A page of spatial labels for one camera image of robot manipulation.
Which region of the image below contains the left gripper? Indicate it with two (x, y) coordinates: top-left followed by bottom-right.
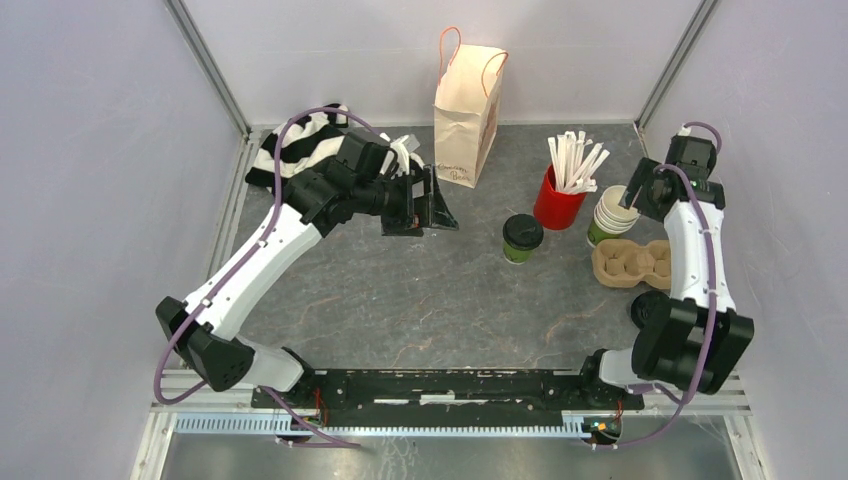
(355, 165), (459, 238)

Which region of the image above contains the green paper coffee cup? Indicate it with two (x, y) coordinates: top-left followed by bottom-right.
(503, 240), (539, 265)

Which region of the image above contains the black cup lid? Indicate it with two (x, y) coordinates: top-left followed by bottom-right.
(502, 214), (544, 251)
(629, 290), (668, 329)

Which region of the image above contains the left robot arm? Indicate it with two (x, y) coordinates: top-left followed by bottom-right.
(155, 130), (459, 408)

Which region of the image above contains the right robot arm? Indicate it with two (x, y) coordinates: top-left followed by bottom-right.
(577, 127), (755, 408)

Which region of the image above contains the paper takeout bag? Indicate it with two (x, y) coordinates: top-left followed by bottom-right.
(433, 26), (509, 188)

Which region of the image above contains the stack of paper cups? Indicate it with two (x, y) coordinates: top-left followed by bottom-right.
(587, 185), (641, 247)

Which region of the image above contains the white wrapped straws bundle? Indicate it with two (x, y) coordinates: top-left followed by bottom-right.
(547, 130), (610, 195)

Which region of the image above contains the brown cardboard cup carrier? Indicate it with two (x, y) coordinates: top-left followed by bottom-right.
(591, 239), (671, 291)

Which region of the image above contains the red straw holder cup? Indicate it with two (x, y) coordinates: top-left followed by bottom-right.
(533, 166), (587, 231)

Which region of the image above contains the black white striped cloth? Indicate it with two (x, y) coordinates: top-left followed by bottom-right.
(245, 103), (350, 193)

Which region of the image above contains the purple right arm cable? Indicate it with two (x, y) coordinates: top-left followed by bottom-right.
(622, 121), (723, 448)

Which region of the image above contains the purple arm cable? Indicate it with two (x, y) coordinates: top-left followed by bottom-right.
(622, 121), (723, 448)
(153, 105), (379, 407)

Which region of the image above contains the metal cable duct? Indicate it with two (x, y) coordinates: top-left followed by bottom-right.
(175, 413), (590, 439)

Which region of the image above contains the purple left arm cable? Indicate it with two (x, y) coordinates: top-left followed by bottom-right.
(153, 105), (379, 407)

